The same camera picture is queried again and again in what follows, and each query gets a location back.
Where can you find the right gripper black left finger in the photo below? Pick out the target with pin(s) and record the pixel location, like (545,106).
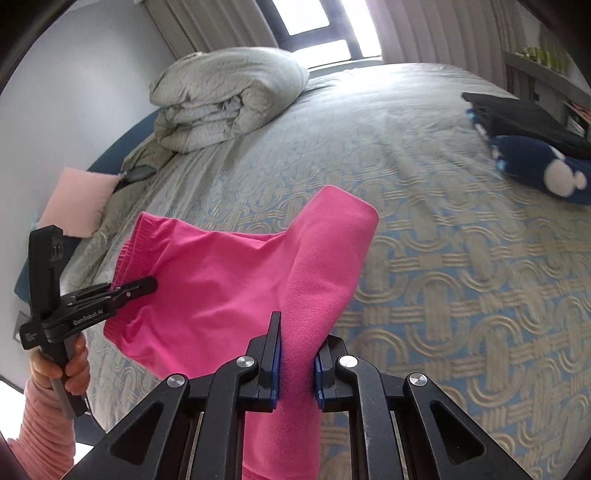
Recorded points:
(191,428)

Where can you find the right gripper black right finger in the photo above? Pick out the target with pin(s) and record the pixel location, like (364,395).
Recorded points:
(404,427)

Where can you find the pink pants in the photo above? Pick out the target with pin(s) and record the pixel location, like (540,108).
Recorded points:
(217,290)

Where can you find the left forearm pink sleeve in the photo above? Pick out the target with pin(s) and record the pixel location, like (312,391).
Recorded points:
(45,447)

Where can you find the pink pillow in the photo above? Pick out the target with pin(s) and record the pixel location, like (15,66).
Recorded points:
(77,203)

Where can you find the patterned blue beige bedspread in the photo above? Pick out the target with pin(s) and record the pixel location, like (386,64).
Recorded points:
(480,283)

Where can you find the folded grey duvet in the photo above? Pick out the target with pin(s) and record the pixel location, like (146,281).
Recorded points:
(209,98)

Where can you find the folded black garment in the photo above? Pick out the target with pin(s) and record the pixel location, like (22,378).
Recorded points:
(509,116)

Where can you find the grey dressing table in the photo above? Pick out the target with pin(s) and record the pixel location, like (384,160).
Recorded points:
(554,92)

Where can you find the dark framed window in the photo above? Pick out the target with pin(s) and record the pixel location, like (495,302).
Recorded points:
(323,32)

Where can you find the beige pleated curtain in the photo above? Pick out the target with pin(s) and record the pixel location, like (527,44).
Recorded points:
(473,35)

